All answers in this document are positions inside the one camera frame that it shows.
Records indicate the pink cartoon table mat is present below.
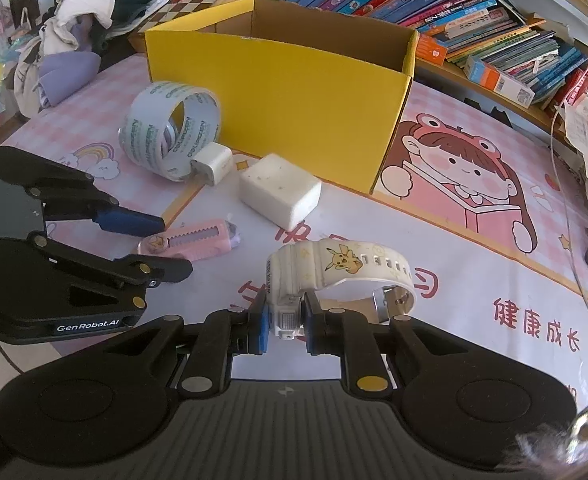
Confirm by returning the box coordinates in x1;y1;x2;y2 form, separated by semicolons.
0;52;588;411

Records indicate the small white charger plug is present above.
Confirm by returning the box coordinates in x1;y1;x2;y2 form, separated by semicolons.
191;142;234;186

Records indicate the pile of clothes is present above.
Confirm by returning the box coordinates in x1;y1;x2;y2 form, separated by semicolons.
13;0;169;118

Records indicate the cream pikachu wrist watch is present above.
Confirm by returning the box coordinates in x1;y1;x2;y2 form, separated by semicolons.
266;238;416;339

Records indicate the white charging cable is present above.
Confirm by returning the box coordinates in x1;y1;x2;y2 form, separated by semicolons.
548;0;588;331

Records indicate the pink utility knife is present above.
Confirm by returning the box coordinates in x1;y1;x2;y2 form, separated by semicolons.
137;219;241;262

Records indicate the orange white usmile box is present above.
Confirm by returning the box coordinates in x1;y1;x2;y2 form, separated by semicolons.
416;34;447;66

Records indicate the yellow cardboard box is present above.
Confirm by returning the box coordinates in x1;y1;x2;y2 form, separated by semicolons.
144;0;420;194

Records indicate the orange white box right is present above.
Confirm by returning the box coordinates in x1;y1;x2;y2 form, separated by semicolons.
463;55;535;108

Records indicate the row of leaning books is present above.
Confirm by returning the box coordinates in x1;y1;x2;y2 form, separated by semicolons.
288;0;588;110

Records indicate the white large power adapter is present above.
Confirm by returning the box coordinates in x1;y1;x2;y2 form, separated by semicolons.
239;154;322;231

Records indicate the clear packing tape roll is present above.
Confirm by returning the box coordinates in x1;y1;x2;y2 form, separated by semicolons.
118;80;221;182

